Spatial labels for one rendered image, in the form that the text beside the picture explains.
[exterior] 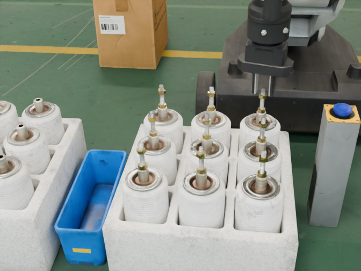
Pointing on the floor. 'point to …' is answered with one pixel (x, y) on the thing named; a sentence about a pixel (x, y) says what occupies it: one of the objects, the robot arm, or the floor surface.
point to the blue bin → (89, 207)
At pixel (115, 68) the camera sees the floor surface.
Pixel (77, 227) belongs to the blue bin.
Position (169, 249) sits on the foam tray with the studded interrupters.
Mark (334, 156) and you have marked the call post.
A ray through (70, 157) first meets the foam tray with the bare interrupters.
